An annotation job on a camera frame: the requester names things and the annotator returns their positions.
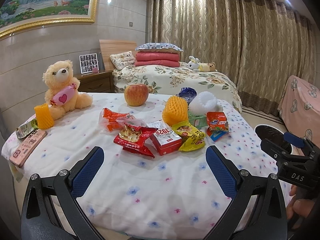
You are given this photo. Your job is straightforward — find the orange blue snack packet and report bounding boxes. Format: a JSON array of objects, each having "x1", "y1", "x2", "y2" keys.
[{"x1": 206, "y1": 112, "x2": 229, "y2": 142}]

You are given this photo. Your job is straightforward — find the green milk carton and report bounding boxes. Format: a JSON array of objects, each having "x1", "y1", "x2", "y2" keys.
[{"x1": 188, "y1": 112, "x2": 207, "y2": 129}]

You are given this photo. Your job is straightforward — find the white foam fruit net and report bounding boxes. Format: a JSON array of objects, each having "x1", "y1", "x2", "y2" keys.
[{"x1": 189, "y1": 91, "x2": 223, "y2": 115}]

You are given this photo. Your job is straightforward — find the yellow snack bag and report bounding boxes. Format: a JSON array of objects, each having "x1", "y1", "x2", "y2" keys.
[{"x1": 171, "y1": 120, "x2": 206, "y2": 152}]

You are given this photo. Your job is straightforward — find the blue plastic wrapper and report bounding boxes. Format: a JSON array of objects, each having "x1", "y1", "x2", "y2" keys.
[{"x1": 177, "y1": 87, "x2": 197, "y2": 104}]

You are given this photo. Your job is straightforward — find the red white 1928 box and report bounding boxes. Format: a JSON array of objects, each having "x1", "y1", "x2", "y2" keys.
[{"x1": 146, "y1": 120, "x2": 182, "y2": 156}]

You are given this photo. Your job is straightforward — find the orange foam fruit net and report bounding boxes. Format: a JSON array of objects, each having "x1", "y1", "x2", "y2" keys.
[{"x1": 162, "y1": 95, "x2": 188, "y2": 126}]

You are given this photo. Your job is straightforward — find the orange clear plastic wrapper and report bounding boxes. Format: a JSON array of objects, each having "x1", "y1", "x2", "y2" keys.
[{"x1": 98, "y1": 108, "x2": 146, "y2": 132}]

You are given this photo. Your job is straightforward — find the red chips bag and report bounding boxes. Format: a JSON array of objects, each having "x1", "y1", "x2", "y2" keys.
[{"x1": 113, "y1": 124, "x2": 158, "y2": 158}]

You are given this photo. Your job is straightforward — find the person's right hand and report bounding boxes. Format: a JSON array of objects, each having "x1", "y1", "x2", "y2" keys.
[{"x1": 286, "y1": 185, "x2": 317, "y2": 220}]

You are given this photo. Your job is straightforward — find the pink heart cloth cover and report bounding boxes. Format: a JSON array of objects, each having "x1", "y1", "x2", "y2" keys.
[{"x1": 278, "y1": 75, "x2": 320, "y2": 145}]

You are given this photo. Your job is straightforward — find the pink flat box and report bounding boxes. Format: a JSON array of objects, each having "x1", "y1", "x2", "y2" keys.
[{"x1": 9, "y1": 129, "x2": 47, "y2": 168}]

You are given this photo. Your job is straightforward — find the white floral bedsheet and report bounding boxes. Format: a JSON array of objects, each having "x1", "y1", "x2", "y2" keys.
[{"x1": 1, "y1": 92, "x2": 293, "y2": 240}]

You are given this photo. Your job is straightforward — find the green white snack packet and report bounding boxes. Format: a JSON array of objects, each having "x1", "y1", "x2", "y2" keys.
[{"x1": 15, "y1": 118, "x2": 38, "y2": 139}]

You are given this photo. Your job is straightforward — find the small orange foam net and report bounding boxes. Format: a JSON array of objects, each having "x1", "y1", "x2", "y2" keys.
[{"x1": 34, "y1": 103, "x2": 54, "y2": 130}]

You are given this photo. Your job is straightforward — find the beige patterned curtain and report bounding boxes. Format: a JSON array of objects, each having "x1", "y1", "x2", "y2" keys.
[{"x1": 149, "y1": 0, "x2": 316, "y2": 115}]

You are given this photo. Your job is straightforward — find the yellow brown plush toy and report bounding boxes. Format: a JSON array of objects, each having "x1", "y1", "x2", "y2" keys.
[{"x1": 199, "y1": 63, "x2": 216, "y2": 72}]

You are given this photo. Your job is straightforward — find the white rabbit plush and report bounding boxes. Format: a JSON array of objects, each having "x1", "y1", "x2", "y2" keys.
[{"x1": 188, "y1": 56, "x2": 201, "y2": 72}]

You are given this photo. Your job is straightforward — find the beige teddy bear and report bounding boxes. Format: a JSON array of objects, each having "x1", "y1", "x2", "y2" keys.
[{"x1": 42, "y1": 60, "x2": 93, "y2": 120}]

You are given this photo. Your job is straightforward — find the floral quilt bed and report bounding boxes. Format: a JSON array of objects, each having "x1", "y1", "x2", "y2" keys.
[{"x1": 112, "y1": 63, "x2": 242, "y2": 113}]

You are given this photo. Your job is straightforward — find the wooden nightstand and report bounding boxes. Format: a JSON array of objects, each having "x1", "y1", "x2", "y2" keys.
[{"x1": 75, "y1": 70, "x2": 114, "y2": 93}]

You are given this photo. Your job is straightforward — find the folded red blanket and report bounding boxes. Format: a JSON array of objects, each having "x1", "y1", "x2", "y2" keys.
[{"x1": 135, "y1": 52, "x2": 180, "y2": 68}]

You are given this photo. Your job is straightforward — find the red yellow apple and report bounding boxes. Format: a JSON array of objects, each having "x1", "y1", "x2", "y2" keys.
[{"x1": 124, "y1": 84, "x2": 149, "y2": 107}]

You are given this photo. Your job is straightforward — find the blue white pillow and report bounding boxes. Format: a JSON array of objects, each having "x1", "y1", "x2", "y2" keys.
[{"x1": 135, "y1": 42, "x2": 183, "y2": 54}]

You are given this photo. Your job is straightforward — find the floral cream pillow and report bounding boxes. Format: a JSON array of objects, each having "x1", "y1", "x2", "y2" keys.
[{"x1": 110, "y1": 51, "x2": 136, "y2": 70}]

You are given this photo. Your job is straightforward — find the wooden headboard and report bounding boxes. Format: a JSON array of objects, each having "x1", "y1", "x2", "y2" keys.
[{"x1": 99, "y1": 40, "x2": 137, "y2": 72}]

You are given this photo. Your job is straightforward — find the gold framed landscape painting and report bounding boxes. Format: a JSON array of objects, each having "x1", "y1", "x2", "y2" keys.
[{"x1": 1, "y1": 0, "x2": 98, "y2": 38}]

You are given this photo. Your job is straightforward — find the photo grid frame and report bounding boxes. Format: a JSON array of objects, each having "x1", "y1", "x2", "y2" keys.
[{"x1": 79, "y1": 53, "x2": 99, "y2": 75}]

